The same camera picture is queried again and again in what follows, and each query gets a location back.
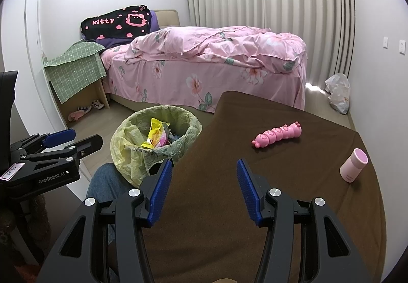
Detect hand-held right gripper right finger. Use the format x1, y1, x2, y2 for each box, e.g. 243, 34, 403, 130
236, 158, 372, 283

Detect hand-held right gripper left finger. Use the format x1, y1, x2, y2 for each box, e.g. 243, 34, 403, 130
41, 158, 174, 283

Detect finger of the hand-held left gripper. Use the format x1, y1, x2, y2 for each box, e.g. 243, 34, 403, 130
9, 129, 76, 154
22, 134, 104, 165

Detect trash bin with green bag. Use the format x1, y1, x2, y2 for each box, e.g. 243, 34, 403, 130
110, 105, 203, 188

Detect pink plastic wrapper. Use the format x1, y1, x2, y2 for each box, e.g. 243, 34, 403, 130
158, 130, 172, 147

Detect yellow snack wrapper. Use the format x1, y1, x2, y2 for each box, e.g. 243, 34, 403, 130
141, 118, 171, 150

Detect person's leg in jeans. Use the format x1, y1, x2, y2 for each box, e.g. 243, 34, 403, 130
85, 164, 154, 247

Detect wooden nightstand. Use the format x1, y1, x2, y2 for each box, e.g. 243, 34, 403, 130
48, 76, 110, 126

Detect pink caterpillar toy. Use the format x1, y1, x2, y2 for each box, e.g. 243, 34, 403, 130
251, 122, 303, 149

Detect green checked cloth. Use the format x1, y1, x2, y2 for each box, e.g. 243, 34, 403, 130
44, 41, 107, 104

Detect pink floral bed sheet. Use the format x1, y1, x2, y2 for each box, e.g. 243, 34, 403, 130
101, 46, 307, 112

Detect pink cylindrical bottle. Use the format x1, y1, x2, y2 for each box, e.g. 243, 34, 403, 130
339, 148, 368, 182

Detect white wardrobe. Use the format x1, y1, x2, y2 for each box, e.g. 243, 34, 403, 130
0, 0, 93, 207

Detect black cat-print blanket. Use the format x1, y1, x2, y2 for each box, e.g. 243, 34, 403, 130
80, 4, 152, 42

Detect white plastic bag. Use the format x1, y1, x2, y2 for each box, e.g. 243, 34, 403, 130
324, 73, 350, 115

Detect beige headboard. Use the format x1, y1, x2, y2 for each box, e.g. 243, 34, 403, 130
155, 9, 182, 30

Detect pink floral duvet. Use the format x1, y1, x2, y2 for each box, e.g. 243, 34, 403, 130
124, 26, 307, 75

